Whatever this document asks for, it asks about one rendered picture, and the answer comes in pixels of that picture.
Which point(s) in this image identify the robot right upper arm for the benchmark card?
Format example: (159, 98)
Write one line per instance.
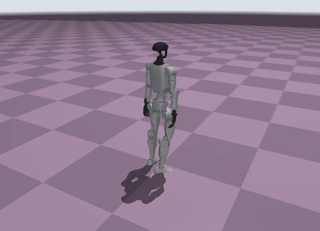
(171, 72)

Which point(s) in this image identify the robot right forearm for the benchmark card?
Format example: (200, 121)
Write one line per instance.
(174, 100)

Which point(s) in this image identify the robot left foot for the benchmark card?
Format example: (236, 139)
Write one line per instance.
(151, 162)

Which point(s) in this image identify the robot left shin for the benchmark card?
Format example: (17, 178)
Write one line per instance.
(152, 144)

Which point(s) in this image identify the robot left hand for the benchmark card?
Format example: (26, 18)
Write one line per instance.
(146, 112)

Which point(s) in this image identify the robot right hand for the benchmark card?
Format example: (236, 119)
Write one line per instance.
(174, 114)

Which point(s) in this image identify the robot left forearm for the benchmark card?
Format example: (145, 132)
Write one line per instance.
(148, 91)

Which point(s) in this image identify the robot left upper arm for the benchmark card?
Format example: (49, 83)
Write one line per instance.
(148, 80)

